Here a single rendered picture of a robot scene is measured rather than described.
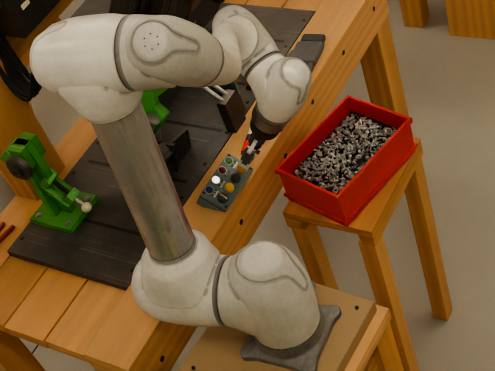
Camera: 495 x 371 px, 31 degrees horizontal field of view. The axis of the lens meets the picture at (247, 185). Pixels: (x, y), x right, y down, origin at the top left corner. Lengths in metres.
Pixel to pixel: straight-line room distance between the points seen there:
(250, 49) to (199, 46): 0.52
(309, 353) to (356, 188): 0.50
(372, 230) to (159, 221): 0.69
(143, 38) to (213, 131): 1.10
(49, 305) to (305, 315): 0.75
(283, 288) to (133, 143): 0.42
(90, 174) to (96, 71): 1.08
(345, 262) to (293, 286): 1.46
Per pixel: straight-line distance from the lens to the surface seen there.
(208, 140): 2.53
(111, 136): 1.66
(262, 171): 2.41
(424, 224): 2.68
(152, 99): 2.37
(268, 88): 2.00
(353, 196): 2.28
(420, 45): 4.07
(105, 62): 1.53
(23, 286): 2.44
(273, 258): 1.83
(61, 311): 2.33
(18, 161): 2.35
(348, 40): 2.76
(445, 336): 3.04
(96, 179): 2.57
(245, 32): 2.01
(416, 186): 2.55
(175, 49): 1.47
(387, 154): 2.34
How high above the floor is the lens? 2.52
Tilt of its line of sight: 44 degrees down
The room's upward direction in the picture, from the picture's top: 22 degrees counter-clockwise
